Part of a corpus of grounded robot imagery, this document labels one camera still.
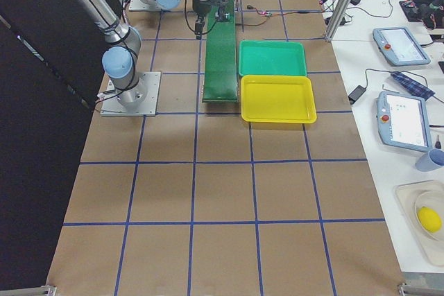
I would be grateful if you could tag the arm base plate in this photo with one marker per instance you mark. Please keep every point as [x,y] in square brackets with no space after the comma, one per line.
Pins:
[144,6]
[139,101]

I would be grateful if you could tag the blue plaid cloth pouch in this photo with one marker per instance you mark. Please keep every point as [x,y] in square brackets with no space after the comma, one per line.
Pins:
[412,86]

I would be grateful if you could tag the green plastic tray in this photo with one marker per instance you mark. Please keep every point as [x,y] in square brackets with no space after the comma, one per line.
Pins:
[261,57]

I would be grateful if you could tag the near blue teach pendant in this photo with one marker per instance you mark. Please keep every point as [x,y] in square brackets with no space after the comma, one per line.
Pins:
[402,121]

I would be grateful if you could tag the black power adapter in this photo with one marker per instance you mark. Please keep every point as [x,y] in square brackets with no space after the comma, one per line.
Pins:
[356,93]

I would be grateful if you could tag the yellow plastic tray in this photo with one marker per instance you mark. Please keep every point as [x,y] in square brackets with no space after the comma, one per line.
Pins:
[277,99]

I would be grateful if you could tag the far blue teach pendant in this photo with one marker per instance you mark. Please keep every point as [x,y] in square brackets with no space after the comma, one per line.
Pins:
[399,46]

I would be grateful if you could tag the yellow lemon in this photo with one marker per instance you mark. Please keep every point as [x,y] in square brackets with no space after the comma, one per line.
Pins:
[429,219]

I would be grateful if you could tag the blue teach pendant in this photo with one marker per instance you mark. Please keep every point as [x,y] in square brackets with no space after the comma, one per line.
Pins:
[402,121]
[399,46]

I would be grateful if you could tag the blue mug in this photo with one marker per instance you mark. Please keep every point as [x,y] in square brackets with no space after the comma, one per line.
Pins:
[430,161]

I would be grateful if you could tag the green conveyor belt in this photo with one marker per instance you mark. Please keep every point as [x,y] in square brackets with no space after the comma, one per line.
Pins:
[220,76]

